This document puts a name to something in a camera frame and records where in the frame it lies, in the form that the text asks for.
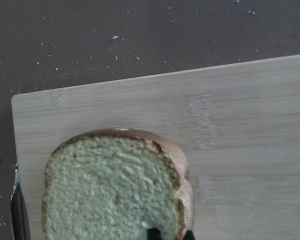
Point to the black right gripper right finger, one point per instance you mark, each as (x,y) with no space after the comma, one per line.
(189,235)

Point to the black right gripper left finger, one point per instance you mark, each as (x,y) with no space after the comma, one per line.
(154,234)

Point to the bread slice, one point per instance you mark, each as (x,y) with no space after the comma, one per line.
(116,184)

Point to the bamboo cutting board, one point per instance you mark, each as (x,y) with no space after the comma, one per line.
(238,125)

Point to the metal board handle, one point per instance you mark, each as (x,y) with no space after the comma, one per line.
(18,212)

